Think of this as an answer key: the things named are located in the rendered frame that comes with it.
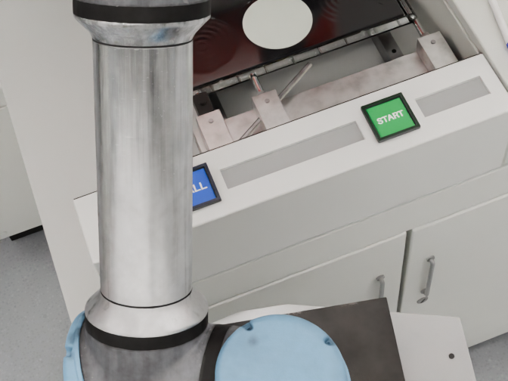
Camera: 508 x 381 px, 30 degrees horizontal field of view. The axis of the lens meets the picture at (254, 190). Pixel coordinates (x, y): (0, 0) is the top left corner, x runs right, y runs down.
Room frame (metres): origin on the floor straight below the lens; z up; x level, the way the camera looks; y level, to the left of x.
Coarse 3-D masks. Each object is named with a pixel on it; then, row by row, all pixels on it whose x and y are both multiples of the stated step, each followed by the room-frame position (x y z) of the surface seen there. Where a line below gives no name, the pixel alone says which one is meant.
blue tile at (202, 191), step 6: (198, 174) 0.61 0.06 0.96; (204, 174) 0.61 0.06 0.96; (198, 180) 0.60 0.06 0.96; (204, 180) 0.60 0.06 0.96; (198, 186) 0.59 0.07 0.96; (204, 186) 0.59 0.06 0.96; (210, 186) 0.59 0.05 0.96; (198, 192) 0.58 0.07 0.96; (204, 192) 0.58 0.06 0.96; (210, 192) 0.58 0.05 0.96; (198, 198) 0.57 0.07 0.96; (204, 198) 0.57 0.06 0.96; (210, 198) 0.57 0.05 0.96
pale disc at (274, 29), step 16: (272, 0) 0.92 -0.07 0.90; (288, 0) 0.91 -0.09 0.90; (256, 16) 0.89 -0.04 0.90; (272, 16) 0.89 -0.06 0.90; (288, 16) 0.88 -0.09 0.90; (304, 16) 0.88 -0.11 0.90; (256, 32) 0.86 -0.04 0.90; (272, 32) 0.86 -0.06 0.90; (288, 32) 0.86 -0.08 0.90; (304, 32) 0.85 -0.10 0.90; (272, 48) 0.83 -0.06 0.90
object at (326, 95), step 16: (384, 64) 0.79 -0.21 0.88; (400, 64) 0.78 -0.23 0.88; (416, 64) 0.78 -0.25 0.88; (336, 80) 0.77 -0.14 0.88; (352, 80) 0.77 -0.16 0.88; (368, 80) 0.77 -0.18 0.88; (384, 80) 0.76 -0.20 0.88; (400, 80) 0.76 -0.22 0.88; (304, 96) 0.76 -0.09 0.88; (320, 96) 0.75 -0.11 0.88; (336, 96) 0.75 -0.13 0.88; (352, 96) 0.74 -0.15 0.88; (288, 112) 0.73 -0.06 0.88; (304, 112) 0.73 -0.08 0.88; (240, 128) 0.72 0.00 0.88; (256, 128) 0.72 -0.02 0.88
